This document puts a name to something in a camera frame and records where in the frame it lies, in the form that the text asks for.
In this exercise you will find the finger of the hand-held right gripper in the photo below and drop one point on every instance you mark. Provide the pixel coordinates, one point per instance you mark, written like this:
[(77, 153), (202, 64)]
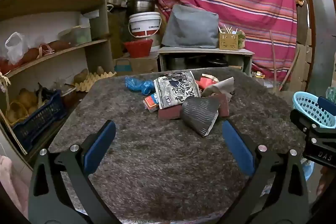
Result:
[(299, 117), (326, 106)]

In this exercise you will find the grey fabric cover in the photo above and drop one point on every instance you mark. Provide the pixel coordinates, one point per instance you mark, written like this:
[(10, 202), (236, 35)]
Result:
[(191, 27)]

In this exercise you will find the light blue plastic basket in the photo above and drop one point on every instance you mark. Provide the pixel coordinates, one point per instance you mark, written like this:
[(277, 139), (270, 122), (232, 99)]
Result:
[(305, 104)]

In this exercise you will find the cardboard egg tray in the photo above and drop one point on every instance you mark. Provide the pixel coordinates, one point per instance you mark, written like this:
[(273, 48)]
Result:
[(97, 79)]

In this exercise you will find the pile of yellow potatoes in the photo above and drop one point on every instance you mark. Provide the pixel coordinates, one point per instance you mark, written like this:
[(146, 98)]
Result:
[(25, 100)]

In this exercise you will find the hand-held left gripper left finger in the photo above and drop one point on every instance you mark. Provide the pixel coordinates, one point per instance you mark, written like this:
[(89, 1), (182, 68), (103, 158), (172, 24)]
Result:
[(101, 142)]

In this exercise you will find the wooden chopstick holder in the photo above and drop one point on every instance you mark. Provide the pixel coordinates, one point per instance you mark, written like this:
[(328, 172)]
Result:
[(228, 41)]

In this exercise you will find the dark ribbed pouch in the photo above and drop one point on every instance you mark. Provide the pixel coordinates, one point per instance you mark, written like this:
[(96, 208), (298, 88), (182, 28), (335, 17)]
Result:
[(198, 115)]

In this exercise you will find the black and white snack packet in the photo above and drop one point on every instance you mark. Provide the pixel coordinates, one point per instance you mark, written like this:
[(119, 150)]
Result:
[(176, 88)]

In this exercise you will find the grey metal door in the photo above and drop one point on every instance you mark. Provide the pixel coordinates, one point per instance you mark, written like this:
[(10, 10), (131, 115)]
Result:
[(323, 16)]

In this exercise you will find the grey paper piece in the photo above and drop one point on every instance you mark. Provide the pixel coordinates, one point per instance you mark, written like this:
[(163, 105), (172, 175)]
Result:
[(220, 86)]

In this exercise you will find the crumpled blue plastic bag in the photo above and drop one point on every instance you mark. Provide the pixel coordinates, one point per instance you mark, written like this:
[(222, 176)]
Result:
[(136, 85)]

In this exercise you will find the sweet potato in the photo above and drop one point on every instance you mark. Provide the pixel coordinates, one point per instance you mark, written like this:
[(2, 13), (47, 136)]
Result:
[(59, 45), (30, 55)]

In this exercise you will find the white plastic bag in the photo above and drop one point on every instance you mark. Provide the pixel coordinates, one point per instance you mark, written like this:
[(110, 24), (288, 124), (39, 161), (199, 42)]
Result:
[(14, 48)]

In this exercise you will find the red orange small packet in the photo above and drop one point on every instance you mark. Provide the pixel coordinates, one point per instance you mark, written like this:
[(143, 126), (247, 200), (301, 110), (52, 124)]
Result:
[(151, 103)]

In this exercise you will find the bag of green vegetables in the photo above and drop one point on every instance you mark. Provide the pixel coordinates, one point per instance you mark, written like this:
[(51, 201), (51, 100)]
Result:
[(241, 39)]

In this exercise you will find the red paper packet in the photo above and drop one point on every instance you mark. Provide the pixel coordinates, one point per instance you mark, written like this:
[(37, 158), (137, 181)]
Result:
[(206, 82)]

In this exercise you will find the wooden shelf unit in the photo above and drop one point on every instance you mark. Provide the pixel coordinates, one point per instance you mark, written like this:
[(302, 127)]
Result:
[(52, 5)]

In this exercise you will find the white bucket red label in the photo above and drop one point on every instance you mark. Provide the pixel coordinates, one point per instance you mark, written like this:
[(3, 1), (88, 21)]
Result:
[(144, 24)]

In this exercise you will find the cooking oil bottle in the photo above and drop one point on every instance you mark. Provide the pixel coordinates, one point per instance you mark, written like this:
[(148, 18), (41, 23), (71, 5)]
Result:
[(259, 75)]

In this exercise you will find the dark blue plastic crate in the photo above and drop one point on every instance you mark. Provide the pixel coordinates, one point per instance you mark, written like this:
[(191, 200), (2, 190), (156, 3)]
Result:
[(39, 119)]

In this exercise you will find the maroon scouring pad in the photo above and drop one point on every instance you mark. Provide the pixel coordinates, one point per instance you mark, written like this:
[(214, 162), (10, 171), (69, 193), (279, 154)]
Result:
[(168, 113)]

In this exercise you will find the bundle of wooden chopsticks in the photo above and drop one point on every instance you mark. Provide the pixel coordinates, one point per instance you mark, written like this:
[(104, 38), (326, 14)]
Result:
[(227, 29)]

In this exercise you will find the cardboard wall pieces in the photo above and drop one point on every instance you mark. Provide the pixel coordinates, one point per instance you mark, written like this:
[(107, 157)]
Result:
[(302, 56)]

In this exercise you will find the brown cardboard box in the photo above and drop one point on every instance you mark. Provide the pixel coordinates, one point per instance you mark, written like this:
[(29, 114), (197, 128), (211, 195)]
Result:
[(141, 65)]

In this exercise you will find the red plastic basin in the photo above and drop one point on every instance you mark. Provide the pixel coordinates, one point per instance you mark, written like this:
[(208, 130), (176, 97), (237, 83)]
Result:
[(137, 48)]

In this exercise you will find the metal stock pot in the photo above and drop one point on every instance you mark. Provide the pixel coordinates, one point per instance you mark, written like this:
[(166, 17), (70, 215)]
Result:
[(140, 3)]

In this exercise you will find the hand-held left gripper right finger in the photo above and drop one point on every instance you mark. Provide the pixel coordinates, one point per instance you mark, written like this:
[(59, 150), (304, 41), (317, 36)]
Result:
[(237, 145)]

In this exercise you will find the clear plastic container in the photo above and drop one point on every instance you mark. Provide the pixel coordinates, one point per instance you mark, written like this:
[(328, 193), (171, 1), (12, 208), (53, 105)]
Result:
[(76, 36)]

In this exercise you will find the low wooden shelf table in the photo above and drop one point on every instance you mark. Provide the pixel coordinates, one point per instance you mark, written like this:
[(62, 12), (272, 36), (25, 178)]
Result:
[(204, 51)]

